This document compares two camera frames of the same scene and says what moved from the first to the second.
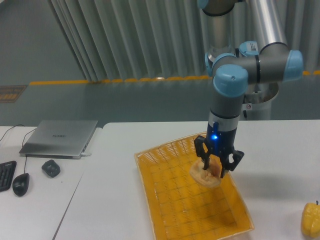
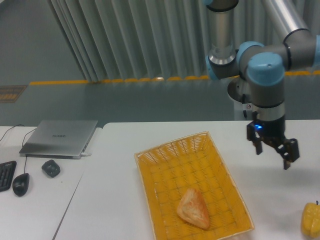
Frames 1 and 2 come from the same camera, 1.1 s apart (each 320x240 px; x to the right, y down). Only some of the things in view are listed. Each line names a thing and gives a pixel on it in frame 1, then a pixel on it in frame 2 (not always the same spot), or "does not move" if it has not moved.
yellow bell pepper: x=310 y=219 does not move
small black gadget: x=51 y=168 does not move
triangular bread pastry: x=210 y=177 to x=192 y=209
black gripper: x=220 y=142 to x=273 y=130
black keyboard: x=7 y=172 does not move
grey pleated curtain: x=128 y=39 does not move
